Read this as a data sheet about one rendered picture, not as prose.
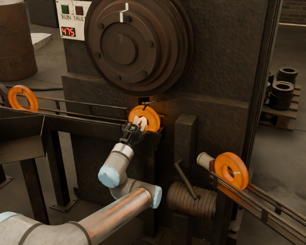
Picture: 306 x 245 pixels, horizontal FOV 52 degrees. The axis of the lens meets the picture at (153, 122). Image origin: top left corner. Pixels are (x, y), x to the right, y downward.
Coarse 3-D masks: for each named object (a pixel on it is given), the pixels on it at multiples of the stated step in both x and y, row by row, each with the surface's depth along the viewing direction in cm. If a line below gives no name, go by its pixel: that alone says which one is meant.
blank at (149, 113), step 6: (138, 108) 145; (150, 108) 145; (132, 114) 149; (138, 114) 147; (144, 114) 146; (150, 114) 144; (156, 114) 146; (132, 120) 150; (150, 120) 146; (156, 120) 144; (150, 126) 147; (156, 126) 146
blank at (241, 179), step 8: (216, 160) 125; (224, 160) 120; (232, 160) 116; (240, 160) 116; (216, 168) 126; (224, 168) 124; (232, 168) 117; (240, 168) 114; (224, 176) 123; (240, 176) 114; (248, 176) 115; (240, 184) 116
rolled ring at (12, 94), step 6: (12, 90) 173; (18, 90) 172; (24, 90) 170; (30, 90) 172; (12, 96) 176; (30, 96) 170; (12, 102) 178; (30, 102) 172; (36, 102) 173; (18, 108) 179; (24, 108) 181; (30, 108) 175; (36, 108) 175
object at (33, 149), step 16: (0, 128) 157; (16, 128) 159; (32, 128) 161; (0, 144) 159; (16, 144) 157; (32, 144) 156; (0, 160) 147; (16, 160) 145; (32, 160) 155; (32, 176) 160; (32, 192) 164; (32, 208) 169; (48, 224) 180
